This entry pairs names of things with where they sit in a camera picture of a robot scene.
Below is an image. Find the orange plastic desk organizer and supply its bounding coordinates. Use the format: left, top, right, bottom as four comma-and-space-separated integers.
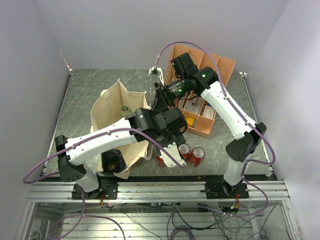
164, 44, 236, 138

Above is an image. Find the aluminium mounting rail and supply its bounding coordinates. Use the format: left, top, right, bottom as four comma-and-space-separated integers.
27, 180, 290, 203

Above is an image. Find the red soda can left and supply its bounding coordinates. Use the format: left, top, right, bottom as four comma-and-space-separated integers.
156, 155, 166, 168

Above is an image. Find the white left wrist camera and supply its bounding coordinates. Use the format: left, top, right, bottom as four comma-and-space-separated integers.
160, 142, 186, 168

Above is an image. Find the red soda can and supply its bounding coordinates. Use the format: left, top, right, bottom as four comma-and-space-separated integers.
178, 143, 191, 162
156, 155, 166, 168
188, 147, 206, 167

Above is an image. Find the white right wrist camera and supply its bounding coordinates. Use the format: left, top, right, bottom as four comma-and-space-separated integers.
148, 66, 163, 76

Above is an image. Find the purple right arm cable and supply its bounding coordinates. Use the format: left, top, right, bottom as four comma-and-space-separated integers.
156, 40, 277, 217

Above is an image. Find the red soda can right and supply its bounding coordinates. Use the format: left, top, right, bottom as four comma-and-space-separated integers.
188, 147, 206, 167

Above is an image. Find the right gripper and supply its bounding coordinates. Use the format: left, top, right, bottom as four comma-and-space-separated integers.
150, 76, 189, 117

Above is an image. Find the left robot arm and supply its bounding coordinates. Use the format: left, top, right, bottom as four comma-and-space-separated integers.
55, 108, 188, 199

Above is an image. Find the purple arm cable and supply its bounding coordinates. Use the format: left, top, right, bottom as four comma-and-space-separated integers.
22, 127, 187, 240
156, 40, 277, 217

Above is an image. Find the cream canvas tote bag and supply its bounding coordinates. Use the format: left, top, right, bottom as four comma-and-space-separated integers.
90, 79, 154, 179

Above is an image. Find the red soda can middle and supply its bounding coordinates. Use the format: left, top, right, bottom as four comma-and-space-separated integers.
178, 143, 191, 162

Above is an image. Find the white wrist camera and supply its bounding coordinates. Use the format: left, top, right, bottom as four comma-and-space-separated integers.
148, 66, 163, 76
160, 142, 186, 168

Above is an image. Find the clear bottle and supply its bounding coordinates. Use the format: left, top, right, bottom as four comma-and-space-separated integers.
121, 106, 130, 118

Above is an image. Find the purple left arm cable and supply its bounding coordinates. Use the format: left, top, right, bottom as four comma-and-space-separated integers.
22, 127, 187, 240

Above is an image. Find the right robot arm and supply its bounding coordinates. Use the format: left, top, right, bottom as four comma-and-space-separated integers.
152, 52, 267, 198

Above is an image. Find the white box right slot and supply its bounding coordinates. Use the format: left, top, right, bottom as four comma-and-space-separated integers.
203, 105, 215, 120

